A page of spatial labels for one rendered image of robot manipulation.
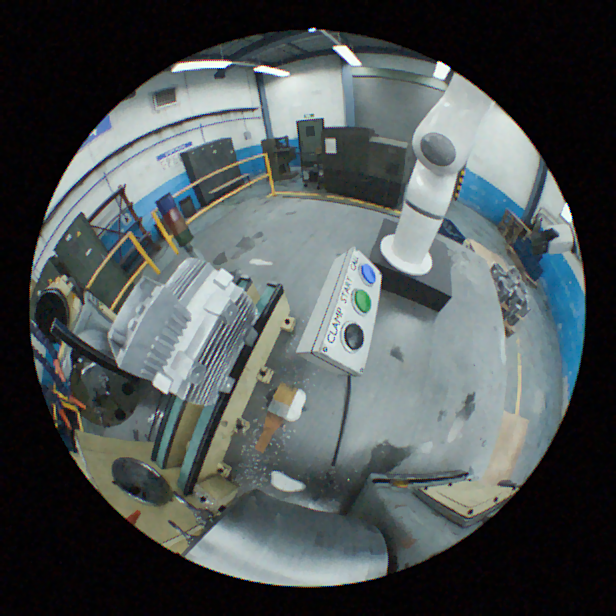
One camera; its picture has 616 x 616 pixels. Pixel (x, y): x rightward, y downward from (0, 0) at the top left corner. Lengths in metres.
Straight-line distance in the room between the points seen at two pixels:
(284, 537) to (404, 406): 0.40
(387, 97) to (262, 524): 7.01
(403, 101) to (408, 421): 6.85
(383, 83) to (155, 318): 7.04
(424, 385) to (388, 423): 0.15
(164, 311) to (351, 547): 0.36
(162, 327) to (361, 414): 0.44
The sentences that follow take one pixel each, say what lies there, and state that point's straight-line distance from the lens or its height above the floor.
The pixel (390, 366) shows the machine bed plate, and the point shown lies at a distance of 0.49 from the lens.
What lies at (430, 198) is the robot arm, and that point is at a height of 1.14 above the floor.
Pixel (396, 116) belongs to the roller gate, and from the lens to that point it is 6.63.
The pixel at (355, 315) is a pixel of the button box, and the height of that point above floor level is 1.07.
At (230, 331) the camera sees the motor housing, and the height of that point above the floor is 1.03.
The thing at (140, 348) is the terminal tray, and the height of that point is 1.13.
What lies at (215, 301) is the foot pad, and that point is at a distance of 0.26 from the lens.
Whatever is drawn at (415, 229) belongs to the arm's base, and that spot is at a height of 1.03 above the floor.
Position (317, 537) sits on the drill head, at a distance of 0.25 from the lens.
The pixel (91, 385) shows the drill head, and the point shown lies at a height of 1.09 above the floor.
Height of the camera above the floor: 1.24
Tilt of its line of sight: 57 degrees down
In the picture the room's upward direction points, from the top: 9 degrees counter-clockwise
